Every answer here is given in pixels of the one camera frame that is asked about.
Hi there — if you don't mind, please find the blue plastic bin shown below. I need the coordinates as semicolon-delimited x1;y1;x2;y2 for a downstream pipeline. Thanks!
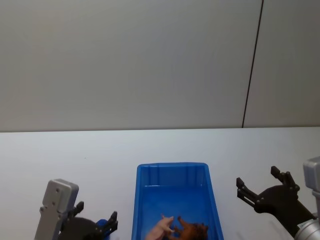
131;162;225;240

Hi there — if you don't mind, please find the small blue toy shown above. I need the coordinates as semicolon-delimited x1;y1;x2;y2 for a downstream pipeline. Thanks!
95;219;109;240

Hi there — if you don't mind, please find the pink toy pig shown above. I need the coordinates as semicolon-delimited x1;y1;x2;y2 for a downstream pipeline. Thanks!
144;214;175;240

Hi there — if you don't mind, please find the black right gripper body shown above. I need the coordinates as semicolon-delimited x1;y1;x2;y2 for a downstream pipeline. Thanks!
253;184;317;238

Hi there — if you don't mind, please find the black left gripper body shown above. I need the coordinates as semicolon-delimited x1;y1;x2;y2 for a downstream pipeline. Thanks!
58;216;105;240

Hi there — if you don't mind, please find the brown toy lion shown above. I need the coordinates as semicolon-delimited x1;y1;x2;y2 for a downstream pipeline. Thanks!
173;216;210;240

